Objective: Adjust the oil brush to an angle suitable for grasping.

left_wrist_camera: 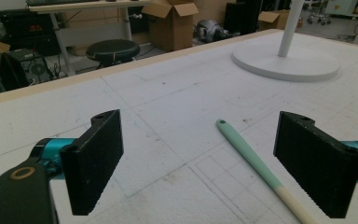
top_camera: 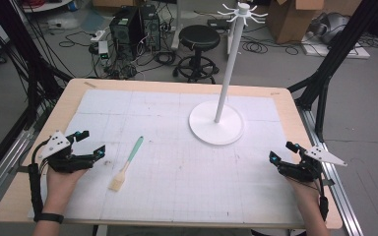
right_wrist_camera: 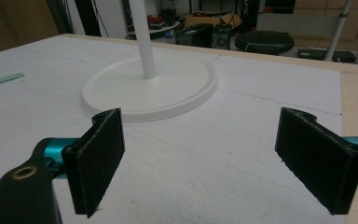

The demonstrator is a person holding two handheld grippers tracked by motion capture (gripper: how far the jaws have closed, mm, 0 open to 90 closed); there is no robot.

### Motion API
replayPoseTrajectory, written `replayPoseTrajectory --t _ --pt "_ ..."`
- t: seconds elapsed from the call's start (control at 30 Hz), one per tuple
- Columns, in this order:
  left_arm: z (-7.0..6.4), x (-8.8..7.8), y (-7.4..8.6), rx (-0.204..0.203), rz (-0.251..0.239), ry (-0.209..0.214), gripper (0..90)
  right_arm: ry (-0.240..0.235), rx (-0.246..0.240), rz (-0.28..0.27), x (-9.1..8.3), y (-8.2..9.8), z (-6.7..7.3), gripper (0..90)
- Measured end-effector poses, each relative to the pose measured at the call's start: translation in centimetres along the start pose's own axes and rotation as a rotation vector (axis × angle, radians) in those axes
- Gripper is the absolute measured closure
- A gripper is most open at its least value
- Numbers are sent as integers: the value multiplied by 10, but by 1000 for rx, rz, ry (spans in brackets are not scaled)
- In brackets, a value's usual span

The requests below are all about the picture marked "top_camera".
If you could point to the black round stool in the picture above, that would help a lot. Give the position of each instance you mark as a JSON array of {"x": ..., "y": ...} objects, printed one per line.
[{"x": 198, "y": 52}]

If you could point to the white flat board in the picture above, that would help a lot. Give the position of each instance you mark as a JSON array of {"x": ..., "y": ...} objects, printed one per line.
[{"x": 336, "y": 49}]

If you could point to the person's right hand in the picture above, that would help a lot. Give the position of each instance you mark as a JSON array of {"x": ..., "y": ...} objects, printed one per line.
[{"x": 303, "y": 190}]

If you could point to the white power strip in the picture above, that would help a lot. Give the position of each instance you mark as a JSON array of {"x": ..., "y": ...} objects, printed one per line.
[{"x": 97, "y": 35}]

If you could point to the person's left hand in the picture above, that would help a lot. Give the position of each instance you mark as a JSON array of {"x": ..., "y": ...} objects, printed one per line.
[{"x": 61, "y": 183}]

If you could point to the black computer tower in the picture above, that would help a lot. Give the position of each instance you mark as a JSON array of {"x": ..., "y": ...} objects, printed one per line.
[
  {"x": 151, "y": 28},
  {"x": 124, "y": 31}
]

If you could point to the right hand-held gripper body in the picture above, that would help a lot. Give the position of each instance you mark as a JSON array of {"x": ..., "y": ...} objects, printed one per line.
[{"x": 311, "y": 164}]

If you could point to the white hook stand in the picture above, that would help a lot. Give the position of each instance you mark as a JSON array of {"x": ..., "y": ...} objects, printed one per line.
[{"x": 223, "y": 98}]

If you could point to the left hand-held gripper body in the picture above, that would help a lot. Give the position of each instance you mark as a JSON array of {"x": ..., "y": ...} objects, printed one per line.
[{"x": 62, "y": 158}]

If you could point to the black metal frame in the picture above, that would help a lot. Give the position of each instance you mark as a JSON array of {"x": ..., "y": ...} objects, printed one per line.
[
  {"x": 16, "y": 59},
  {"x": 334, "y": 59}
]

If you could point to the black wristband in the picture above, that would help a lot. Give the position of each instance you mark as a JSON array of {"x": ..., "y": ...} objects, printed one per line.
[{"x": 49, "y": 217}]

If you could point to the white grid mat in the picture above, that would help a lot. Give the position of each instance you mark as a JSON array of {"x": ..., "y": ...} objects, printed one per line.
[{"x": 177, "y": 157}]

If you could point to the cardboard box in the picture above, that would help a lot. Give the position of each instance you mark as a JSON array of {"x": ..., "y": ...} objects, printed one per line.
[{"x": 292, "y": 19}]

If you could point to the aluminium rail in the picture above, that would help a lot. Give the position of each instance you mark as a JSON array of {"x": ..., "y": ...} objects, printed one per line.
[
  {"x": 336, "y": 183},
  {"x": 0, "y": 167}
]

